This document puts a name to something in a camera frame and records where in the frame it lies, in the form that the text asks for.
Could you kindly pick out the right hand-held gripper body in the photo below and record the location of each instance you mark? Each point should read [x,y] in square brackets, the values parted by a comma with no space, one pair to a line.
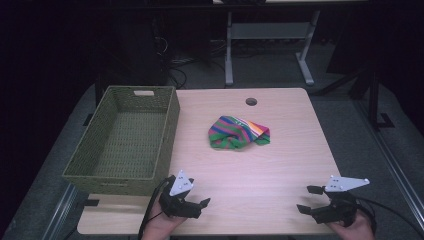
[336,206]

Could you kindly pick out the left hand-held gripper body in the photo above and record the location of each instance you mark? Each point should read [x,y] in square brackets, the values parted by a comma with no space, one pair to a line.
[178,203]

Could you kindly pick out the striped colourful cloth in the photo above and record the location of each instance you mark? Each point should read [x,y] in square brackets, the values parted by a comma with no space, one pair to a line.
[233,135]

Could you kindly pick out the green woven basket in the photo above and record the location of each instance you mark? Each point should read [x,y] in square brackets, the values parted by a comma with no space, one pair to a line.
[133,133]

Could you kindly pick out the person's left hand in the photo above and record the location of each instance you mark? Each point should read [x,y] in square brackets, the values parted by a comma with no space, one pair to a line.
[160,225]

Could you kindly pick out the person's right hand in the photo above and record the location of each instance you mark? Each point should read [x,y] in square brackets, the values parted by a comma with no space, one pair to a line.
[355,230]

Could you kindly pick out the black metal stand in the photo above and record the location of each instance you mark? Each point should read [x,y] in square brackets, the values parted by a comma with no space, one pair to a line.
[375,100]

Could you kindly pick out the dark computer tower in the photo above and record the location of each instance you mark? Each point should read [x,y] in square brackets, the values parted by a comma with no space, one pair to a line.
[140,50]

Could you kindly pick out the metal floor rail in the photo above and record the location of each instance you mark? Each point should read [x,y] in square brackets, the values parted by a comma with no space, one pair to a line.
[60,213]
[393,160]

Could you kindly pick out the grey metal desk frame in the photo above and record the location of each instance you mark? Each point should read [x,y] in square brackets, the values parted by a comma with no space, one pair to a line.
[270,31]

